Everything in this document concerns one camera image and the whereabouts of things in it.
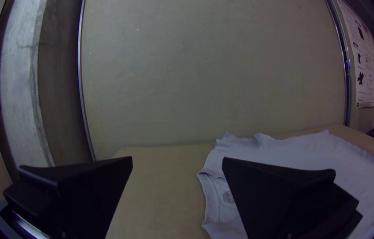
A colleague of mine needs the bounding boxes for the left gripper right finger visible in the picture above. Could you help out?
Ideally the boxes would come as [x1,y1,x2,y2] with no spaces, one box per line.
[221,157,363,239]

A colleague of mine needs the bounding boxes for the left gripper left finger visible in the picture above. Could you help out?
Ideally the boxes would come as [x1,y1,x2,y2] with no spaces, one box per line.
[3,156,133,239]

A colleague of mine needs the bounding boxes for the light grey t-shirt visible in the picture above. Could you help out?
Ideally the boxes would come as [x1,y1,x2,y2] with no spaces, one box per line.
[197,129,374,239]

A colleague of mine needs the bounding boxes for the white paper poster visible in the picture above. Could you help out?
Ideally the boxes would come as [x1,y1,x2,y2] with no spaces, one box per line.
[336,0,374,109]

